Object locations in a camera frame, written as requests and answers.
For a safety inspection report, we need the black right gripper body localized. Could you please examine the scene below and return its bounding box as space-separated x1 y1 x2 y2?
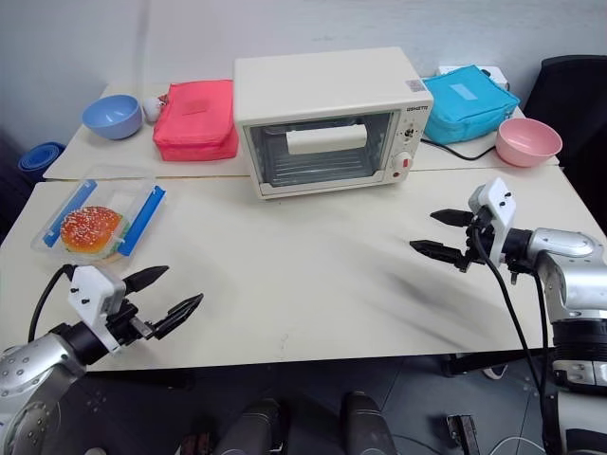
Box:
453 208 499 274

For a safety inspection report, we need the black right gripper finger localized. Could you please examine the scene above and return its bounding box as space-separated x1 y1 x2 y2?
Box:
409 239 465 265
430 209 476 228

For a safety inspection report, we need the blue plastic bowl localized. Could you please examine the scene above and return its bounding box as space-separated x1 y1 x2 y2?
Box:
81 93 144 141

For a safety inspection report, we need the sesame bun burger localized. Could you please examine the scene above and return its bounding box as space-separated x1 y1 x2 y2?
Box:
59 205 126 261

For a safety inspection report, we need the white power strip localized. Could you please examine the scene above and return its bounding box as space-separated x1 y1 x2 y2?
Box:
436 64 510 92

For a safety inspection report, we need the black chair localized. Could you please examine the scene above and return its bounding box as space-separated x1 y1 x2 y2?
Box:
523 55 607 168

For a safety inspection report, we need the cream toaster oven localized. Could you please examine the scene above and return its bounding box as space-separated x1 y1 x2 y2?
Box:
232 45 435 202

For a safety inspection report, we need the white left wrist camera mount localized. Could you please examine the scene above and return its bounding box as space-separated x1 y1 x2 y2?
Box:
65 264 127 355

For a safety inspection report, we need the white oven door handle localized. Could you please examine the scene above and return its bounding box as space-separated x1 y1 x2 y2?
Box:
285 123 369 155

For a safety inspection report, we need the blue fabric lunch bag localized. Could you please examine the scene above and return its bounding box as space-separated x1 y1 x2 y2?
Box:
420 65 522 145

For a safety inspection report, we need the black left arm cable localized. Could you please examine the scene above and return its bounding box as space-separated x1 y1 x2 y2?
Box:
28 264 78 343

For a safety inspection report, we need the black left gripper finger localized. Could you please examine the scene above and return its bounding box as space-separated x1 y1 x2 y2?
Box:
123 264 171 294
151 292 206 340

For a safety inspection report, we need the small black floor bracket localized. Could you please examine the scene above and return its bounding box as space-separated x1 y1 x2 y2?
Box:
444 413 479 455

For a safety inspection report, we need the pink plastic bowl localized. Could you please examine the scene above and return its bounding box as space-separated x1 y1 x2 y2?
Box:
495 118 563 169

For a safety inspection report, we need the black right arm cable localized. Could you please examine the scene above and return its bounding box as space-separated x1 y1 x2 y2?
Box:
472 211 559 455

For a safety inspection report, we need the dark rounded shape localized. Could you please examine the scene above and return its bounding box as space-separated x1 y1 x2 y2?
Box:
340 390 398 455
221 396 286 455

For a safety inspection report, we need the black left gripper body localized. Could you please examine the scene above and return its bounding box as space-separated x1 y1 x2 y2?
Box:
104 299 157 350

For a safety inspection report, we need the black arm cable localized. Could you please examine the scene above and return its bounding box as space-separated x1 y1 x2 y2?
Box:
472 211 559 455
28 264 78 343

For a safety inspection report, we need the small white round toy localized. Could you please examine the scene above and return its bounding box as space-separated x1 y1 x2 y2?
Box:
142 94 169 124

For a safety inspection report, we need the white robot body shell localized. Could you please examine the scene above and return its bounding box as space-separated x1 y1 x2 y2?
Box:
559 388 607 455

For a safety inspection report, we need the clear container with blue clips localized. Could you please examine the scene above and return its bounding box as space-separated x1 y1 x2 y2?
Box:
29 162 168 264

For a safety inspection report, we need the black power cable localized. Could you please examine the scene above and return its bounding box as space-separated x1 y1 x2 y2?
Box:
418 136 500 163

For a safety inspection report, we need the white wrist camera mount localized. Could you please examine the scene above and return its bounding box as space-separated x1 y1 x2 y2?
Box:
468 177 519 264
65 264 127 355

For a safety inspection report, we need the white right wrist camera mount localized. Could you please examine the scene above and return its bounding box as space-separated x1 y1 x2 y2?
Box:
468 177 519 264

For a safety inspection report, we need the red fabric lunch bag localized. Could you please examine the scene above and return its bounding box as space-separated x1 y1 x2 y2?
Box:
152 79 240 163

